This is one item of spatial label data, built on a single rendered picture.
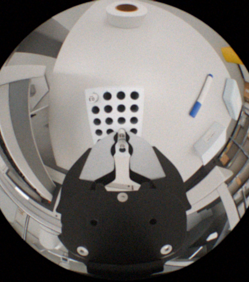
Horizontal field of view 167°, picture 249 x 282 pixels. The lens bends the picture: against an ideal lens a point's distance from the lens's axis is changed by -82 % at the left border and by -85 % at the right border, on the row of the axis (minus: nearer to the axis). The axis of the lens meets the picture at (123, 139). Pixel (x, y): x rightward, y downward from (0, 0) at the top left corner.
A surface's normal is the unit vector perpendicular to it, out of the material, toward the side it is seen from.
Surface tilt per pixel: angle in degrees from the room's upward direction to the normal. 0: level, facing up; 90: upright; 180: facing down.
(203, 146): 90
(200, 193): 90
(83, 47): 0
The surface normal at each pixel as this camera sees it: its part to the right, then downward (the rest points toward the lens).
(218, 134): -0.77, -0.53
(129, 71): 0.03, 0.54
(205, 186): -0.94, -0.28
